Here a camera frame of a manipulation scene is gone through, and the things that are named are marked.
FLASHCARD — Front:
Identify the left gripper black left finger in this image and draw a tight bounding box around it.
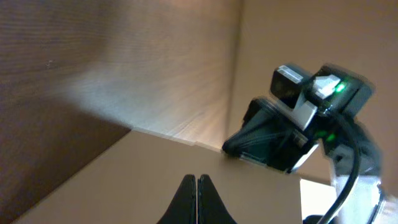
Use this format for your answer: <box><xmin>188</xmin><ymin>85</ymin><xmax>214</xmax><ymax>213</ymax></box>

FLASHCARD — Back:
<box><xmin>157</xmin><ymin>174</ymin><xmax>197</xmax><ymax>224</ymax></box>

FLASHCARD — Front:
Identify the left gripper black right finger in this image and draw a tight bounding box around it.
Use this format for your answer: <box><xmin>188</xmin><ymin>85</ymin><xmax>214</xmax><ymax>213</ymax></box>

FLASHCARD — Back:
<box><xmin>197</xmin><ymin>174</ymin><xmax>237</xmax><ymax>224</ymax></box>

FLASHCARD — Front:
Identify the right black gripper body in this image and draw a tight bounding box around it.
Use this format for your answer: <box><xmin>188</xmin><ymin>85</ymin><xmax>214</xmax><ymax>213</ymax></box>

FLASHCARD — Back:
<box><xmin>222</xmin><ymin>98</ymin><xmax>319</xmax><ymax>173</ymax></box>

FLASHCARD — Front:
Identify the brown cardboard box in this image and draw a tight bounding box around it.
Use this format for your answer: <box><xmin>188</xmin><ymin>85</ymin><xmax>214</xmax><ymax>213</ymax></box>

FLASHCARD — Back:
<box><xmin>18</xmin><ymin>131</ymin><xmax>302</xmax><ymax>223</ymax></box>

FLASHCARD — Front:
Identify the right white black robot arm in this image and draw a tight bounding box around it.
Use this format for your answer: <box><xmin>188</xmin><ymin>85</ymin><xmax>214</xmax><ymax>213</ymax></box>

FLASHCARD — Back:
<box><xmin>222</xmin><ymin>63</ymin><xmax>397</xmax><ymax>223</ymax></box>

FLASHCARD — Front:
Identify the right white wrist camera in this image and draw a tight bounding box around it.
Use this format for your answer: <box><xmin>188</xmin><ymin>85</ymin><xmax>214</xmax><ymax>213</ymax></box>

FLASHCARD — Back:
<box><xmin>270</xmin><ymin>63</ymin><xmax>341</xmax><ymax>131</ymax></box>

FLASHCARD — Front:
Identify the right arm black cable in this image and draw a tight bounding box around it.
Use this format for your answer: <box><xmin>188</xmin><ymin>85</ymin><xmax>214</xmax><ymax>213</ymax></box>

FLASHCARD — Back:
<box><xmin>315</xmin><ymin>111</ymin><xmax>361</xmax><ymax>224</ymax></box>

